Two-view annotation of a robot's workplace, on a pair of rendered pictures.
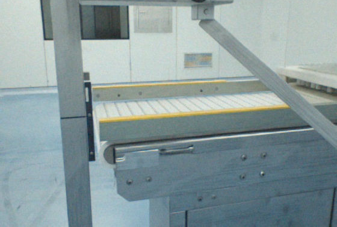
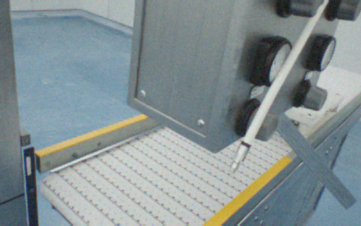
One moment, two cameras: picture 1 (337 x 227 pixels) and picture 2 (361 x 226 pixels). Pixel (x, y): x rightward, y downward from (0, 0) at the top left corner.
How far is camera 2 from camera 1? 0.42 m
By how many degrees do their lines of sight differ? 38
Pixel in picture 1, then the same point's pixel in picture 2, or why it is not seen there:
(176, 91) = (136, 129)
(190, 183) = not seen: outside the picture
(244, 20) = not seen: outside the picture
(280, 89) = (318, 167)
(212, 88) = not seen: hidden behind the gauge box
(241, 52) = (294, 136)
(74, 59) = (6, 122)
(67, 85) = not seen: outside the picture
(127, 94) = (84, 150)
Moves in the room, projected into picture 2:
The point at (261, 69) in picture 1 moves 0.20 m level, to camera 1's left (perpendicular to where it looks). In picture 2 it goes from (307, 152) to (201, 187)
